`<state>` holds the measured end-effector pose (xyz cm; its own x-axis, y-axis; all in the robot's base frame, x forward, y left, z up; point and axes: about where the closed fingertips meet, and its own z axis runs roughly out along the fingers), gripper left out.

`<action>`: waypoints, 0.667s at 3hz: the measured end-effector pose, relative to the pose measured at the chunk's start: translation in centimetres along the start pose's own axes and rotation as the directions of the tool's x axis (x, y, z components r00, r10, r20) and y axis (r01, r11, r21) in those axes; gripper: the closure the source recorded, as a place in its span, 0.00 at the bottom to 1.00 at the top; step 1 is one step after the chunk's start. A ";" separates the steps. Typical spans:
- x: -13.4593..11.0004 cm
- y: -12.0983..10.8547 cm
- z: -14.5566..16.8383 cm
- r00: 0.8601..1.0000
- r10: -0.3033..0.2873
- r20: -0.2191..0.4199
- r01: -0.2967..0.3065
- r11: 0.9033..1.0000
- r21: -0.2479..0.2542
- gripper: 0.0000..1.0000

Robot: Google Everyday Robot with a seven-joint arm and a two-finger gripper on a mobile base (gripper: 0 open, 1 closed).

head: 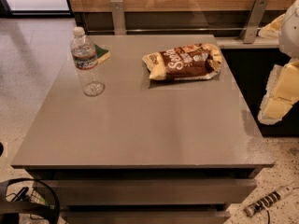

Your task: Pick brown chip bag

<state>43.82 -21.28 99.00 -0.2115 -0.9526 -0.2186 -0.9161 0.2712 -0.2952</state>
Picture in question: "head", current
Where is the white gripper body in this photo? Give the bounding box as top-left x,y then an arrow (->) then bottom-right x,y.
278,0 -> 299,58

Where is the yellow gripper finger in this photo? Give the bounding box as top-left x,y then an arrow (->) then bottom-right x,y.
258,14 -> 284,38
258,61 -> 299,125

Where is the brown chip bag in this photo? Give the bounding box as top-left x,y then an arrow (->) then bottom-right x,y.
142,43 -> 222,80

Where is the white power strip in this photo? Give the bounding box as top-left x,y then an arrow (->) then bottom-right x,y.
244,186 -> 293,217

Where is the green yellow sponge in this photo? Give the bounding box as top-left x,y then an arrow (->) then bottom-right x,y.
95,45 -> 110,63

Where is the clear plastic water bottle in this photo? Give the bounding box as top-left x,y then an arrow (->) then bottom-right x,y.
70,27 -> 105,96

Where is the left metal bracket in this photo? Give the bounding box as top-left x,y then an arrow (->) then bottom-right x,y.
110,0 -> 127,35

